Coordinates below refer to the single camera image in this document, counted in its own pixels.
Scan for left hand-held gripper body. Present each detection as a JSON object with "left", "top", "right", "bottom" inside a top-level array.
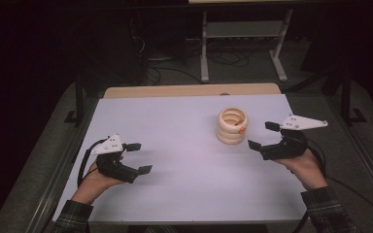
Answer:
[{"left": 90, "top": 133, "right": 141, "bottom": 184}]

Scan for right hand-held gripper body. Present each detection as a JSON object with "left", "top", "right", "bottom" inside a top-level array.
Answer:
[{"left": 259, "top": 114, "right": 329, "bottom": 161}]

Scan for cream ringed brush holder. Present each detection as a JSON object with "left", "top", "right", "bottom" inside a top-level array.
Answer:
[{"left": 216, "top": 107, "right": 250, "bottom": 146}]

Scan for person's left hand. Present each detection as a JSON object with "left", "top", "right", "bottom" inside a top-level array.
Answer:
[{"left": 75, "top": 156, "right": 126, "bottom": 203}]

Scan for person's right hand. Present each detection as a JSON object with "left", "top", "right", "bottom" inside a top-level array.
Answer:
[{"left": 273, "top": 148, "right": 329, "bottom": 191}]

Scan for white table mat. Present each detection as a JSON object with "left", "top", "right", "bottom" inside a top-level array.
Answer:
[{"left": 51, "top": 93, "right": 309, "bottom": 225}]

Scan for black metal stand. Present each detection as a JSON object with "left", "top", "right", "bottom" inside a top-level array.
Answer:
[
  {"left": 63, "top": 73, "right": 85, "bottom": 126},
  {"left": 340, "top": 68, "right": 369, "bottom": 126}
]

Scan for wooden table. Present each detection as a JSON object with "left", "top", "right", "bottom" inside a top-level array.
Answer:
[{"left": 102, "top": 83, "right": 283, "bottom": 100}]

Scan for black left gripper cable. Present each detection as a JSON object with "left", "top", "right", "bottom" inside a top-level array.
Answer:
[{"left": 76, "top": 137, "right": 111, "bottom": 189}]

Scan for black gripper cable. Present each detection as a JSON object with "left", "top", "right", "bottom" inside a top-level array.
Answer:
[
  {"left": 305, "top": 145, "right": 373, "bottom": 218},
  {"left": 76, "top": 137, "right": 111, "bottom": 189}
]

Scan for aluminium rail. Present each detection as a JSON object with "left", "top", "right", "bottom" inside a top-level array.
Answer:
[
  {"left": 323, "top": 96, "right": 373, "bottom": 210},
  {"left": 23, "top": 96, "right": 100, "bottom": 233}
]

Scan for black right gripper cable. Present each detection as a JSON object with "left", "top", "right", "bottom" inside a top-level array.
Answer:
[{"left": 305, "top": 145, "right": 373, "bottom": 218}]

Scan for black floor cables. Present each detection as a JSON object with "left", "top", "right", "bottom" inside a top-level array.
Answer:
[{"left": 129, "top": 18, "right": 251, "bottom": 85}]

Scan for white metal desk frame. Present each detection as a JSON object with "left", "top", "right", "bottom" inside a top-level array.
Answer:
[{"left": 187, "top": 0, "right": 295, "bottom": 83}]

